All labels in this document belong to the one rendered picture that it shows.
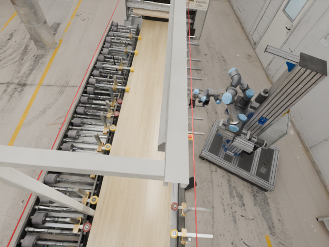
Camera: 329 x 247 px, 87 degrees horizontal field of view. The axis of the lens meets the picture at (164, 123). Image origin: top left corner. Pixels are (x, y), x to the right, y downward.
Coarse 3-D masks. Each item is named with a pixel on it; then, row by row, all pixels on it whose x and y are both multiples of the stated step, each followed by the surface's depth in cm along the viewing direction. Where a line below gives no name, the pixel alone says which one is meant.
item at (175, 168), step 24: (168, 96) 71; (168, 120) 60; (168, 144) 55; (0, 168) 63; (24, 168) 51; (48, 168) 49; (72, 168) 48; (96, 168) 49; (120, 168) 49; (144, 168) 50; (168, 168) 51; (48, 192) 94
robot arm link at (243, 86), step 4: (232, 68) 226; (228, 72) 231; (232, 72) 223; (236, 72) 221; (232, 76) 222; (240, 84) 242; (244, 84) 245; (240, 88) 252; (244, 88) 249; (248, 88) 249
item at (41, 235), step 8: (120, 32) 384; (120, 40) 368; (104, 48) 350; (120, 56) 342; (128, 56) 342; (104, 64) 323; (104, 72) 313; (104, 80) 302; (96, 88) 292; (88, 104) 270; (112, 112) 266; (64, 176) 209; (72, 176) 210; (80, 176) 211; (48, 184) 203; (56, 184) 204; (64, 184) 205; (72, 184) 205; (56, 216) 187; (64, 216) 187; (72, 216) 188; (80, 216) 189; (72, 240) 177
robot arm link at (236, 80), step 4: (236, 76) 218; (240, 76) 219; (232, 80) 222; (236, 80) 218; (240, 80) 220; (232, 84) 222; (236, 84) 220; (216, 96) 249; (220, 96) 240; (216, 100) 246; (220, 100) 245
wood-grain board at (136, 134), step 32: (160, 32) 370; (160, 64) 314; (128, 96) 266; (160, 96) 273; (128, 128) 236; (128, 192) 192; (160, 192) 195; (96, 224) 173; (128, 224) 175; (160, 224) 178
